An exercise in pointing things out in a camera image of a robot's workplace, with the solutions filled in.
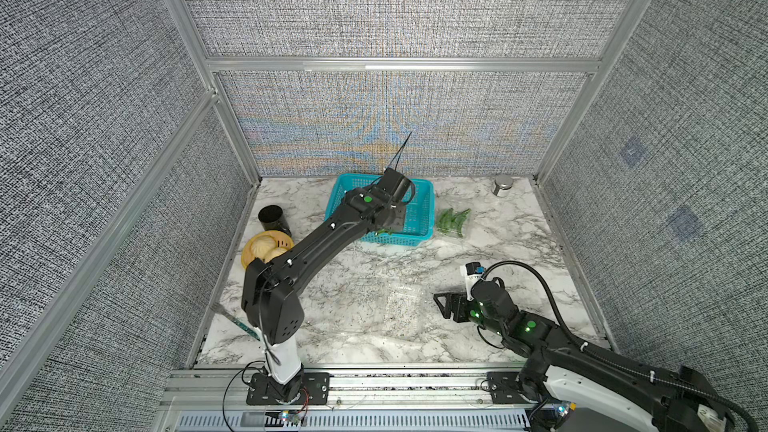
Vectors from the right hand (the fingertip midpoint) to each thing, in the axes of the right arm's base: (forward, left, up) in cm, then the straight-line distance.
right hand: (443, 290), depth 80 cm
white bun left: (+16, +54, -3) cm, 56 cm away
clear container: (-2, +13, -9) cm, 16 cm away
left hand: (+17, +12, +12) cm, 24 cm away
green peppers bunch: (+27, -7, -7) cm, 29 cm away
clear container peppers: (+25, -13, -7) cm, 29 cm away
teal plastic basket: (+31, +3, -9) cm, 33 cm away
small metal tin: (+43, -28, -6) cm, 52 cm away
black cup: (+25, +52, -2) cm, 58 cm away
